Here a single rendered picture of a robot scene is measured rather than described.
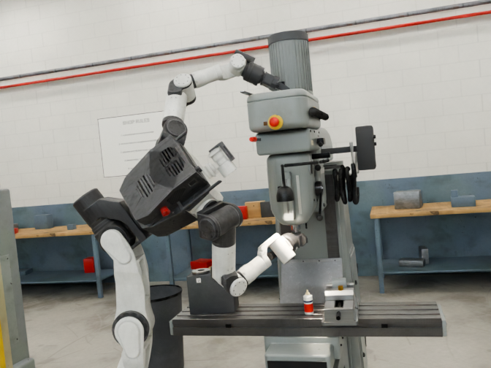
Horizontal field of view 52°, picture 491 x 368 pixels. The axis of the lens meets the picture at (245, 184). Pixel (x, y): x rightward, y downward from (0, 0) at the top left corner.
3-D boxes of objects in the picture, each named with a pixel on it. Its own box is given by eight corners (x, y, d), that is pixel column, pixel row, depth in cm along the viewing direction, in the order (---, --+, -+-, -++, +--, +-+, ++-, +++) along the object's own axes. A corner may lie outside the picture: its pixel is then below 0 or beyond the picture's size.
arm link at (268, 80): (270, 96, 235) (247, 85, 234) (279, 77, 235) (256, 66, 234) (272, 93, 222) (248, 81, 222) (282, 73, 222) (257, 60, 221)
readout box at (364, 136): (378, 169, 240) (374, 124, 238) (358, 170, 242) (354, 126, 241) (378, 167, 259) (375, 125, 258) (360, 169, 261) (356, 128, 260)
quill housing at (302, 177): (315, 224, 220) (308, 151, 219) (269, 227, 226) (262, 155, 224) (320, 218, 238) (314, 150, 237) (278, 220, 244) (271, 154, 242)
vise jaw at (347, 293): (354, 299, 219) (353, 290, 219) (325, 301, 222) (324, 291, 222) (354, 296, 225) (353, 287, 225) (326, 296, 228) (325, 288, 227)
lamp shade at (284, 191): (280, 202, 205) (278, 187, 204) (274, 201, 212) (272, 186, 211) (297, 200, 207) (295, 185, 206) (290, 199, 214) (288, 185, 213)
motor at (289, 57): (310, 96, 240) (304, 27, 239) (269, 101, 246) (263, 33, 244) (316, 99, 260) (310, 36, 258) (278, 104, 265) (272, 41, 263)
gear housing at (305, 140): (311, 150, 215) (310, 127, 214) (256, 155, 221) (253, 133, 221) (321, 150, 247) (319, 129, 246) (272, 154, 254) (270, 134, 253)
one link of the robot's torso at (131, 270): (114, 353, 193) (90, 234, 191) (125, 336, 211) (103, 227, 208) (153, 346, 193) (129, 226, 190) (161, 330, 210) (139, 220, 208)
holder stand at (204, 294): (234, 312, 240) (230, 271, 239) (189, 315, 243) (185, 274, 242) (239, 305, 252) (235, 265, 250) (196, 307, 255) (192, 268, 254)
